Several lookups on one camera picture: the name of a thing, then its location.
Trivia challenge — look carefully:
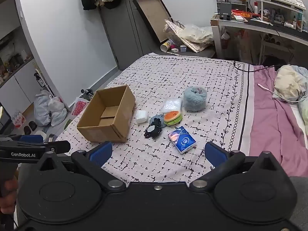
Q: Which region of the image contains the grey door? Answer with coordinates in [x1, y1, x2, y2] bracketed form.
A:
[100, 0, 152, 70]

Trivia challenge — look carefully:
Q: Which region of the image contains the clear plastic bag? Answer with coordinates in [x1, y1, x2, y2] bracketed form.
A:
[161, 98, 183, 115]

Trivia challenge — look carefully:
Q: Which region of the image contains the dark picture frame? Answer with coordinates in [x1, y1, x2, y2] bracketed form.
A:
[133, 0, 174, 44]

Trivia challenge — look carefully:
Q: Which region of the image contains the white desk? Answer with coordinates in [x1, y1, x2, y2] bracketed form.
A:
[210, 17, 308, 63]

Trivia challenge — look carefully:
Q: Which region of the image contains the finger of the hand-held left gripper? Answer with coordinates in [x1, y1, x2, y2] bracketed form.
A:
[43, 140, 71, 154]
[19, 135, 45, 144]

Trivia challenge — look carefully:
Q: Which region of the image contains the clear acrylic desk riser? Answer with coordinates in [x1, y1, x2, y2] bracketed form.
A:
[259, 0, 304, 29]

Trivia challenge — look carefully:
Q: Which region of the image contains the grey plastic bag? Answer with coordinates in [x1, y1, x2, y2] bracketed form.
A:
[33, 89, 68, 127]

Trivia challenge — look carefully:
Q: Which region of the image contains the grey-blue fluffy bundle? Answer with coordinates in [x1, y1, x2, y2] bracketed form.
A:
[183, 87, 207, 112]

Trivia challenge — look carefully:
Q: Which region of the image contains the grey-blue lace-trimmed pouch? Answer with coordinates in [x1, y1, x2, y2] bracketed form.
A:
[149, 114, 167, 128]

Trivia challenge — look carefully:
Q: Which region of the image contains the white shelf cabinet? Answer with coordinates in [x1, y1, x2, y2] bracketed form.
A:
[0, 0, 63, 126]

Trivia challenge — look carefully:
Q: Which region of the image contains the white cable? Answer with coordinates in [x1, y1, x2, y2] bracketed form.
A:
[257, 84, 304, 101]

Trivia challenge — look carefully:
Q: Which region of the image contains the black tripod device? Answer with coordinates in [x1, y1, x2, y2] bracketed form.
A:
[80, 89, 94, 100]

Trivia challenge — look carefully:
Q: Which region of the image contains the pink blanket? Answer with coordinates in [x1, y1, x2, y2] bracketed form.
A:
[249, 65, 308, 177]

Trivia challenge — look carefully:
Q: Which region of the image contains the red printed bag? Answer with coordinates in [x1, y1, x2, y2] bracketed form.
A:
[71, 97, 90, 118]

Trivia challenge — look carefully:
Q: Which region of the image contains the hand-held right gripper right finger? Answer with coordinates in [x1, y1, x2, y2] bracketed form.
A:
[189, 141, 278, 191]

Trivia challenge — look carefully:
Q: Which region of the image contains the crumpled cream cloth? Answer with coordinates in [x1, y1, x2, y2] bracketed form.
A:
[272, 65, 308, 104]

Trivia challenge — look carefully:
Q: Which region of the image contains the blue snack packet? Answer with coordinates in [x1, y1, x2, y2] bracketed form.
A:
[168, 126, 198, 155]

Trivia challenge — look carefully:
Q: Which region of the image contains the white soft tissue packet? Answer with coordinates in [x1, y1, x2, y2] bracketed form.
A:
[136, 110, 149, 124]

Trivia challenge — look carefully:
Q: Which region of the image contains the pale green cloth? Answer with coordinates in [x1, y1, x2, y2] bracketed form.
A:
[298, 99, 308, 126]

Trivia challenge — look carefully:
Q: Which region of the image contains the brown cardboard box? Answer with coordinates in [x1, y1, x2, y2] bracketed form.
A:
[76, 85, 136, 143]

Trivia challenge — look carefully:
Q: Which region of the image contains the black cable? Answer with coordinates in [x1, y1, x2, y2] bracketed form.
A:
[212, 60, 276, 72]

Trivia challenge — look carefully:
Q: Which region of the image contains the red flat box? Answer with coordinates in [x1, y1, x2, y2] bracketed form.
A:
[231, 9, 261, 18]

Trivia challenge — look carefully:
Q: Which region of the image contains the person's left hand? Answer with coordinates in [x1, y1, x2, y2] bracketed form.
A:
[0, 175, 19, 214]

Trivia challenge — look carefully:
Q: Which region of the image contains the red pack of bottles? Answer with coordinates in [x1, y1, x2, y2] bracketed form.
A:
[12, 112, 26, 128]

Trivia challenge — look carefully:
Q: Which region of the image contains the cream cushion in plastic bag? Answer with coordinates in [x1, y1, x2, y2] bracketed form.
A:
[177, 24, 214, 47]

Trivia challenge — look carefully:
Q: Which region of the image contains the white black-patterned bedsheet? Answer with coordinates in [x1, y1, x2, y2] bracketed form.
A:
[54, 54, 255, 183]

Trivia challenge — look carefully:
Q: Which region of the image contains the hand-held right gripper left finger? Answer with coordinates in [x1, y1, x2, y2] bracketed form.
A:
[38, 141, 127, 191]

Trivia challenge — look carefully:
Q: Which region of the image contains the grey desk drawer organizer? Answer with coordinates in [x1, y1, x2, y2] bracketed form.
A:
[215, 0, 247, 15]

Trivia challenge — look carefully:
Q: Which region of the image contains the orange green plush toy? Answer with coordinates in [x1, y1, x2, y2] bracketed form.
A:
[164, 111, 183, 126]

